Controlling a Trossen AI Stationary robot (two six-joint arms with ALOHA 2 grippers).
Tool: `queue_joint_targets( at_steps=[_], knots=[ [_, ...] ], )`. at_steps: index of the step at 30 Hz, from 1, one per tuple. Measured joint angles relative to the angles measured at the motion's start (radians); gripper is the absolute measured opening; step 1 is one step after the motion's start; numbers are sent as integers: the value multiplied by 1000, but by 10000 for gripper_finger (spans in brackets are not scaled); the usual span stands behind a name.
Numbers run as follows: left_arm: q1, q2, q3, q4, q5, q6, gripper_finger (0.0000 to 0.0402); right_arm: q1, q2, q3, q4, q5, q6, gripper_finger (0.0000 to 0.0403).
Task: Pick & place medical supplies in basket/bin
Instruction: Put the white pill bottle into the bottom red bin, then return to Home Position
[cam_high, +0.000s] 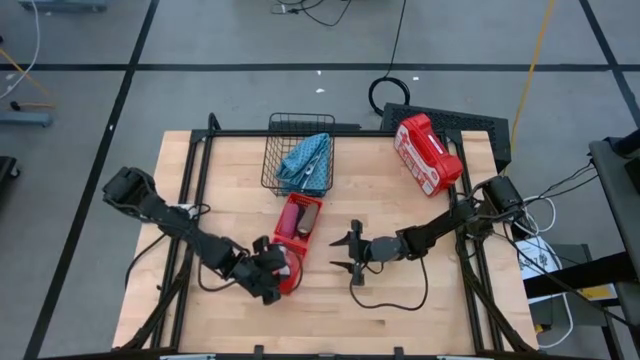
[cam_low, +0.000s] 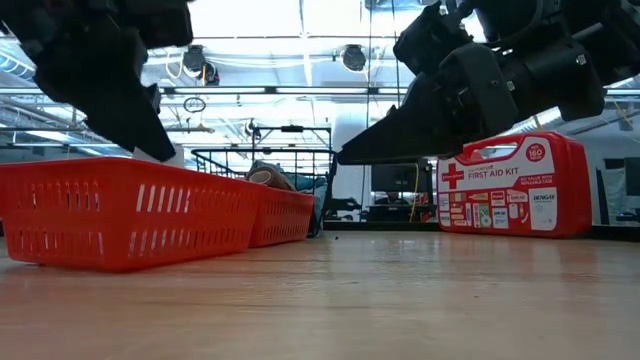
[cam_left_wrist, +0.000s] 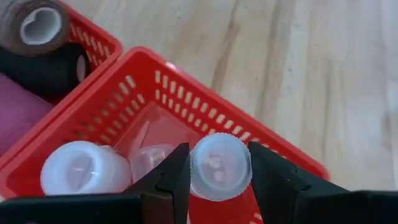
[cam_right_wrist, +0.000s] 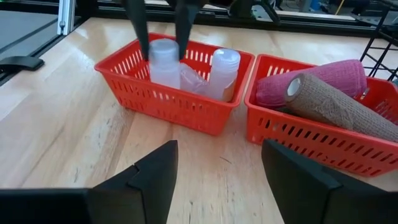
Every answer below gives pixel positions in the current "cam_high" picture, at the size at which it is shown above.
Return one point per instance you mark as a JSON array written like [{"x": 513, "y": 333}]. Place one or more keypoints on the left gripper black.
[{"x": 260, "y": 275}]

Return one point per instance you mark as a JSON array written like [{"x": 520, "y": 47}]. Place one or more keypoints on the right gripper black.
[{"x": 362, "y": 250}]

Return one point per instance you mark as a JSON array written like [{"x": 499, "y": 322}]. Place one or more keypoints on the red plastic slotted basket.
[
  {"x": 294, "y": 282},
  {"x": 292, "y": 247}
]

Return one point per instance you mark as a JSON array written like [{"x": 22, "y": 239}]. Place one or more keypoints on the brown bandage roll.
[{"x": 308, "y": 220}]

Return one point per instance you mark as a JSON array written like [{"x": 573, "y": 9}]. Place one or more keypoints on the pink bandage roll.
[{"x": 290, "y": 222}]

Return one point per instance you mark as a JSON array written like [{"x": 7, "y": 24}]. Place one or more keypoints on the blue dotted cloth pouch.
[{"x": 305, "y": 160}]

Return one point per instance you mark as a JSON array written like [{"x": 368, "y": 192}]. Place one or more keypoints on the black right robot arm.
[{"x": 435, "y": 230}]

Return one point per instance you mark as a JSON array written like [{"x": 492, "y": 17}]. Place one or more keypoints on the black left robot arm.
[{"x": 170, "y": 220}]

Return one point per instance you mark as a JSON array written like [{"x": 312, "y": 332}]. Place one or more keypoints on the black table clamp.
[
  {"x": 398, "y": 351},
  {"x": 258, "y": 350}
]

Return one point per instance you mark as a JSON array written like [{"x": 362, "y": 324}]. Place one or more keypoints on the red first aid kit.
[{"x": 430, "y": 150}]

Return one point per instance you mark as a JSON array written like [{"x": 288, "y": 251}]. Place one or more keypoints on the white printed cardboard box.
[{"x": 537, "y": 260}]

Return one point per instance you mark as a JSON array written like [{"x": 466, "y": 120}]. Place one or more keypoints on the black shelf beam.
[{"x": 575, "y": 277}]

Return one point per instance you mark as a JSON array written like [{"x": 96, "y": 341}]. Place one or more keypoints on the yellow tag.
[{"x": 600, "y": 292}]

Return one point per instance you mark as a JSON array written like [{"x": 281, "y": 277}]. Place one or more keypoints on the black side table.
[{"x": 615, "y": 175}]

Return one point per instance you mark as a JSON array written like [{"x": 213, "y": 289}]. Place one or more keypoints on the grey metal floor base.
[{"x": 25, "y": 119}]

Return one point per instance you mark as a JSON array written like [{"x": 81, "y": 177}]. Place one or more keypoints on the black metal rig frame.
[{"x": 230, "y": 133}]

